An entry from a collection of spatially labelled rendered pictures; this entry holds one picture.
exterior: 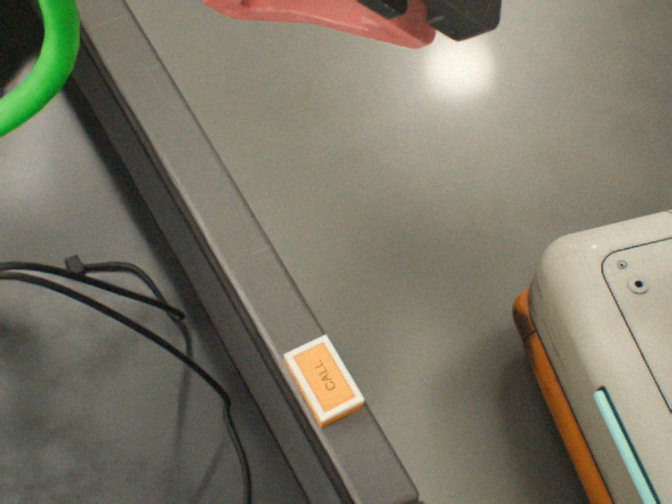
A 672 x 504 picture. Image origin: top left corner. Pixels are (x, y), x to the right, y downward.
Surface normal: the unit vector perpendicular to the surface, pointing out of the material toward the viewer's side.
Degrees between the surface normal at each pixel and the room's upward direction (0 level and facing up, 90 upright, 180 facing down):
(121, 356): 0
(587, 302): 28
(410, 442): 0
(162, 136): 0
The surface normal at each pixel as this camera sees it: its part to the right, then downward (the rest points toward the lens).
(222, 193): 0.04, -0.50
